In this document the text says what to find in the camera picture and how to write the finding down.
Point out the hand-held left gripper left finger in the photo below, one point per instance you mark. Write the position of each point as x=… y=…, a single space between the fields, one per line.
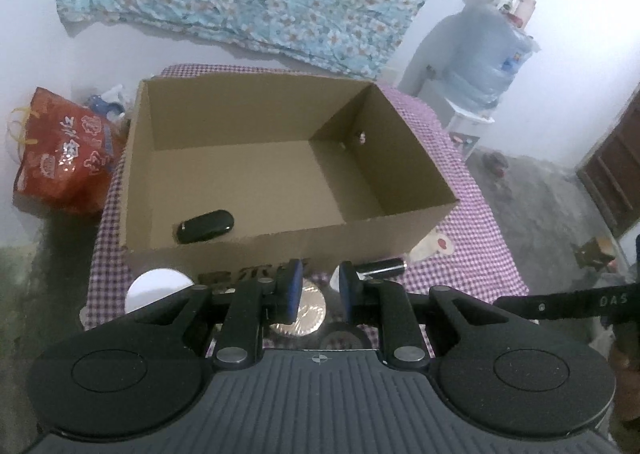
x=295 y=291

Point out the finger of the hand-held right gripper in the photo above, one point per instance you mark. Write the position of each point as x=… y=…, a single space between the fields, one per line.
x=520 y=306
x=636 y=254

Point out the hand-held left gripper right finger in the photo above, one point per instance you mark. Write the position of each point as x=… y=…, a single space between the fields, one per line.
x=348 y=291

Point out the black jar with gold lid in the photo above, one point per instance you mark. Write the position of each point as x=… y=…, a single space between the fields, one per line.
x=311 y=311

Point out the black cylinder tube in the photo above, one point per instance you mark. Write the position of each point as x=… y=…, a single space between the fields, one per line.
x=382 y=268

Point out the black tape roll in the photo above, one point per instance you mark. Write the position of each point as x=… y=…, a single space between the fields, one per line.
x=345 y=335

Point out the black key fob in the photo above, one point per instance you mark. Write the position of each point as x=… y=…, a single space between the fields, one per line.
x=205 y=227

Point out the brown cardboard box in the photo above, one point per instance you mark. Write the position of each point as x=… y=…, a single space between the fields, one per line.
x=250 y=173

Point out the white pill bottle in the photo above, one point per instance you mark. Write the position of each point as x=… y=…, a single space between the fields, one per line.
x=155 y=286

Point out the small cardboard box on floor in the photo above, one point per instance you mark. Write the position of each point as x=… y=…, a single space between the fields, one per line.
x=595 y=253

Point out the purple checkered tablecloth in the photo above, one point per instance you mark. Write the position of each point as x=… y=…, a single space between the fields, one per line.
x=475 y=244

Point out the brown wooden door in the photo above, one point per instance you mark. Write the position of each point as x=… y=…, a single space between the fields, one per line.
x=615 y=168

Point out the dark red shoe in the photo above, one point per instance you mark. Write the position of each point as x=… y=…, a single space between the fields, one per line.
x=495 y=162

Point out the white water dispenser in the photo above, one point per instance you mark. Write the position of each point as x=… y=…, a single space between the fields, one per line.
x=457 y=128

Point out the blue water jug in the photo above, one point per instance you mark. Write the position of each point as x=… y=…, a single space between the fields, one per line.
x=490 y=53

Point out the pink cup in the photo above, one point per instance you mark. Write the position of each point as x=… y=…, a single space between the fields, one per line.
x=526 y=11

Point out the red gift bag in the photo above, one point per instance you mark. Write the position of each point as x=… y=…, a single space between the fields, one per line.
x=65 y=153

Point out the blue plastic item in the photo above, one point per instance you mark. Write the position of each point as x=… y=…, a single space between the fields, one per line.
x=102 y=103

